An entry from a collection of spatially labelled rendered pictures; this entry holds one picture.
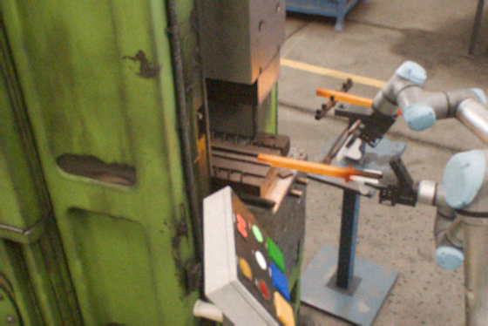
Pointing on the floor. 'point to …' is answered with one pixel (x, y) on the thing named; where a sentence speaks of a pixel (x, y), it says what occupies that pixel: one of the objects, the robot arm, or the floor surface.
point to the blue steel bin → (323, 8)
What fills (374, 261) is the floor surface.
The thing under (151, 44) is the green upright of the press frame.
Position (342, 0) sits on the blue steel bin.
